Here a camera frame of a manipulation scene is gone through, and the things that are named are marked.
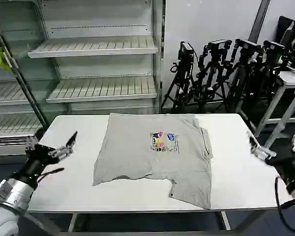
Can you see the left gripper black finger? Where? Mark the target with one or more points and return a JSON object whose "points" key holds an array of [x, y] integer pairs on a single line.
{"points": [[31, 143], [64, 151]]}

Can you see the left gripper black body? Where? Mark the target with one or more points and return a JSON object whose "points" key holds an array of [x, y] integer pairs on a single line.
{"points": [[38, 157]]}

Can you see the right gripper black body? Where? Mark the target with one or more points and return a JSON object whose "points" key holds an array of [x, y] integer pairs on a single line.
{"points": [[291, 167]]}

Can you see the grey printed t-shirt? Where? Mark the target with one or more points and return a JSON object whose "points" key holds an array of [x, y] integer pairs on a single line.
{"points": [[142, 159]]}

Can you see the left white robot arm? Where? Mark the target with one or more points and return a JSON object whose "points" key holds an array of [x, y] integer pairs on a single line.
{"points": [[7, 196]]}

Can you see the glass-sided white shelf unit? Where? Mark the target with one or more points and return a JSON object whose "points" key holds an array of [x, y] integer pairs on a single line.
{"points": [[12, 98]]}

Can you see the grey metal rack pole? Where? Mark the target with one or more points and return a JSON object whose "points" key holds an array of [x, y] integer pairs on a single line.
{"points": [[22, 86]]}

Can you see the black tripod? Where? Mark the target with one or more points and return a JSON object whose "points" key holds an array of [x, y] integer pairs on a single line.
{"points": [[183, 86], [212, 78], [242, 81], [270, 73]]}

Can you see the white empty shelf unit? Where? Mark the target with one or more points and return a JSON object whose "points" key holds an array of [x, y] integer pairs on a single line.
{"points": [[100, 46]]}

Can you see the flat black camera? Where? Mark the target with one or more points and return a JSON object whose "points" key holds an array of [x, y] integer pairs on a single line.
{"points": [[218, 44], [274, 47], [248, 44]]}

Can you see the boxy black camera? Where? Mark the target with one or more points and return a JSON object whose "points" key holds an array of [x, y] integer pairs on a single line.
{"points": [[185, 51]]}

